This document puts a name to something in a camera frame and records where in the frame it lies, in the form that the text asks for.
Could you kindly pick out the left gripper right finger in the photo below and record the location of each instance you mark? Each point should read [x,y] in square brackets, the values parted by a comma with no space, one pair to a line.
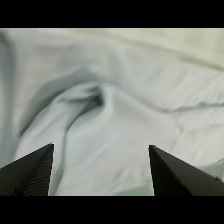
[173,176]

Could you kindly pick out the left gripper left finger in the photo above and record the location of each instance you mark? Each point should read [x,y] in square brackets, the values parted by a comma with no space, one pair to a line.
[31,173]

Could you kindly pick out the pale blue shirt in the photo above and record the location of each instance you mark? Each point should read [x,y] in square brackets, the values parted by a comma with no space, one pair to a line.
[110,110]

